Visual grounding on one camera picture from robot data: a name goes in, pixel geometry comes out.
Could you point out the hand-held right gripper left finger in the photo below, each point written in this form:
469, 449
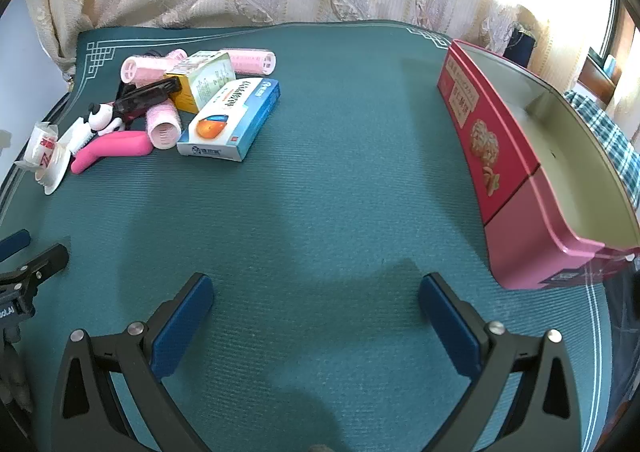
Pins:
182, 327

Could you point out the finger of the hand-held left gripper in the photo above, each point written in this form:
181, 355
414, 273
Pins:
50, 262
15, 244

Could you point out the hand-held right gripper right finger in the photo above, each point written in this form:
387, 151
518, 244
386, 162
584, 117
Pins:
450, 327

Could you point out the pink foam curler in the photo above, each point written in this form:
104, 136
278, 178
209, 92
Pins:
120, 144

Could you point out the red tin box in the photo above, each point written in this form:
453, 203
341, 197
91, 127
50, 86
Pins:
500, 156

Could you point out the black hair clip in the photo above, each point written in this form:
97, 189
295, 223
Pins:
150, 94

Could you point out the blue white medicine box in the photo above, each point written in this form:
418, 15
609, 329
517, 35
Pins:
225, 121

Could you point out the large pink hair roller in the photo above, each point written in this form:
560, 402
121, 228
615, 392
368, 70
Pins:
252, 62

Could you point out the person's left hand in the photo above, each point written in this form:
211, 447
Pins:
10, 372

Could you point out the green desk mat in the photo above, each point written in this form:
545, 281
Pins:
325, 182

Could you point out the folded plaid cloth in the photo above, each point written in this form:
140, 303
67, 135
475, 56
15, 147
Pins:
600, 126

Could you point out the dark blue thread spool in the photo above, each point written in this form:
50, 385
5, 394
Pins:
520, 49

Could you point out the teal thread spool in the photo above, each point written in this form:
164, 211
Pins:
610, 64

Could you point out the wooden window frame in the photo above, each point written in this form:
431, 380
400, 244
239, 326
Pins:
600, 76

